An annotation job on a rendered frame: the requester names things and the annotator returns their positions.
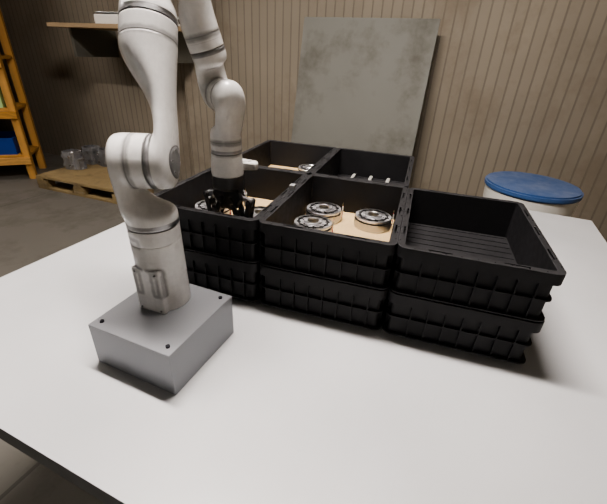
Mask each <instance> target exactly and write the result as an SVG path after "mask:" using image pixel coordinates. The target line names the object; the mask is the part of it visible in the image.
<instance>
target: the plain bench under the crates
mask: <svg viewBox="0 0 607 504"><path fill-rule="evenodd" d="M528 211H529V213H530V214H531V216H532V218H533V219H534V221H535V222H536V224H537V226H538V227H539V229H540V230H541V232H542V234H543V235H544V237H545V238H546V240H547V242H548V243H549V245H550V246H551V248H552V250H553V251H554V253H555V254H556V256H557V257H558V259H559V261H560V262H561V264H562V265H563V267H564V269H565V270H566V272H567V274H566V276H565V278H564V281H563V283H562V285H561V286H553V287H552V289H551V291H550V295H551V297H552V301H551V302H545V305H544V307H543V309H542V312H543V314H544V317H545V322H544V324H543V326H542V329H541V331H540V332H539V333H532V334H531V336H530V338H531V341H532V345H531V346H529V347H525V350H524V355H525V358H526V361H525V363H524V364H516V363H511V362H507V361H503V360H498V359H494V358H490V357H486V356H481V355H477V354H473V353H469V352H464V351H460V350H456V349H452V348H447V347H443V346H439V345H434V344H430V343H426V342H422V341H417V340H413V339H409V338H405V337H400V336H396V335H392V334H388V333H386V332H385V331H384V330H383V322H384V317H385V312H386V306H387V301H388V296H387V299H386V304H385V309H384V314H383V319H382V324H381V328H380V329H378V330H370V329H366V328H362V327H358V326H353V325H349V324H345V323H341V322H336V321H332V320H328V319H324V318H319V317H315V316H311V315H307V314H302V313H298V312H294V311H289V310H285V309H281V308H277V307H272V306H268V305H264V304H262V303H261V298H262V297H263V296H262V297H261V298H260V300H258V301H255V302H251V301H247V300H243V299H238V298H234V297H232V310H233V327H234V333H233V334H232V335H231V336H230V337H229V338H228V339H227V340H226V341H225V342H224V343H223V345H222V346H221V347H220V348H219V349H218V350H217V351H216V352H215V353H214V354H213V355H212V357H211V358H210V359H209V360H208V361H207V362H206V363H205V364H204V365H203V366H202V367H201V368H200V370H199V371H198V372H197V373H196V374H195V375H194V376H193V377H192V378H191V379H190V380H189V381H188V383H187V384H186V385H185V386H184V387H183V388H182V389H181V390H180V391H179V392H178V393H177V394H176V395H174V394H172V393H169V392H167V391H165V390H163V389H160V388H158V387H156V386H154V385H151V384H149V383H147V382H145V381H142V380H140V379H138V378H136V377H133V376H131V375H129V374H127V373H124V372H122V371H120V370H118V369H116V368H113V367H111V366H109V365H107V364H104V363H102V362H100V361H99V359H98V356H97V353H96V349H95V346H94V343H93V340H92V336H91V333H90V330H89V326H88V324H90V323H91V322H93V321H94V320H96V319H97V318H98V317H100V316H101V315H103V314H104V313H106V312H107V311H109V310H110V309H112V308H113V307H114V306H116V305H117V304H119V303H120V302H122V301H123V300H125V299H126V298H128V297H129V296H130V295H132V294H133V293H135V292H136V291H137V290H136V286H135V281H134V277H133V273H132V269H131V268H132V266H134V265H135V262H134V258H133V254H132V250H131V245H130V241H129V237H128V232H127V228H126V224H125V222H124V223H122V224H119V225H117V226H115V227H113V228H110V229H108V230H106V231H104V232H101V233H99V234H97V235H95V236H92V237H90V238H88V239H86V240H83V241H81V242H79V243H77V244H75V245H72V246H70V247H68V248H66V249H63V250H61V251H59V252H57V253H54V254H52V255H50V256H48V257H45V258H43V259H41V260H39V261H36V262H34V263H32V264H30V265H27V266H25V267H23V268H21V269H18V270H16V271H14V272H12V273H9V274H7V275H5V276H3V277H0V439H2V440H3V441H5V442H7V443H8V444H10V445H11V446H13V447H15V448H16V449H18V450H20V451H21V452H23V453H24V454H26V455H28V456H29V457H31V458H32V459H34V460H36V461H37V462H39V463H40V464H42V465H44V466H45V467H47V468H49V469H50V470H52V471H53V472H55V473H57V474H58V475H60V476H61V477H63V478H65V479H66V480H68V481H70V482H71V483H73V484H74V485H76V486H78V487H79V488H81V489H82V490H84V491H86V492H87V493H89V494H91V495H92V496H94V497H95V498H97V499H99V500H100V501H102V502H103V503H105V504H607V242H606V241H605V239H604V238H603V236H602V235H601V233H600V232H599V231H598V229H597V228H596V226H595V225H594V223H593V222H592V221H591V220H585V219H579V218H573V217H567V216H561V215H555V214H549V213H543V212H537V211H531V210H528Z"/></svg>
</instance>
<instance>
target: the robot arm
mask: <svg viewBox="0 0 607 504"><path fill-rule="evenodd" d="M178 14H179V22H180V27H181V30H182V33H183V36H184V39H185V41H186V44H187V47H188V50H189V52H190V55H191V57H192V60H193V62H194V65H195V72H196V76H197V81H198V86H199V89H200V93H201V95H202V98H203V100H204V102H205V103H206V105H207V106H208V107H209V108H210V109H211V110H213V111H215V126H213V127H212V128H211V130H210V145H211V173H212V185H213V188H214V190H212V189H209V190H207V191H204V192H203V194H204V198H205V202H206V206H207V210H208V211H213V212H219V213H224V210H225V209H229V210H232V212H233V215H236V216H240V215H241V216H242V217H247V218H253V214H254V208H255V201H256V200H255V198H251V199H250V198H248V197H245V194H244V191H243V189H244V170H258V162H257V161H254V160H248V159H243V157H242V141H241V131H242V127H243V121H244V115H245V106H246V105H245V96H244V92H243V90H242V88H241V86H240V85H239V84H238V83H237V82H235V81H233V80H229V79H227V76H226V72H225V67H224V62H225V61H226V59H227V54H226V49H225V46H224V43H223V40H222V36H221V33H220V30H219V27H218V24H217V21H216V17H215V14H214V10H213V7H212V3H211V0H179V2H178ZM118 46H119V50H120V53H121V56H122V58H123V60H124V62H125V64H126V66H127V67H128V69H129V71H130V72H131V74H132V75H133V77H134V78H135V80H136V82H137V83H138V85H139V86H140V88H141V89H142V91H143V93H144V95H145V97H146V99H147V101H148V103H149V105H150V109H151V113H152V119H153V133H115V134H112V135H111V136H110V137H109V138H108V140H107V143H106V148H105V160H106V166H107V170H108V174H109V178H110V181H111V184H112V187H113V190H114V194H115V197H116V200H117V204H118V208H119V211H120V214H121V216H122V217H123V219H124V221H125V224H126V228H127V232H128V237H129V241H130V245H131V250H132V254H133V258H134V262H135V265H134V266H132V268H131V269H132V273H133V277H134V281H135V286H136V290H137V294H138V298H139V302H140V306H141V307H142V308H145V309H148V310H152V311H155V312H159V313H162V314H167V313H168V312H169V311H171V310H175V309H177V308H180V307H181V306H183V305H185V304H186V303H187V302H188V301H189V299H190V297H191V292H190V285H189V279H188V273H187V266H186V260H185V253H184V247H183V240H182V234H181V227H180V221H179V214H178V209H177V207H176V206H175V205H174V204H173V203H171V202H170V201H167V200H164V199H162V198H160V197H158V196H156V195H154V194H152V193H151V192H150V191H149V190H147V189H172V188H174V187H175V186H176V185H177V182H178V179H179V175H180V165H181V162H180V145H179V130H178V115H177V62H178V18H177V14H176V11H175V8H174V6H173V4H172V2H171V0H119V3H118ZM215 198H216V200H217V203H216V201H215ZM242 202H244V206H245V209H244V206H243V203H242ZM211 205H212V206H211ZM238 207H239V209H238V210H237V208H238ZM244 210H245V212H244Z"/></svg>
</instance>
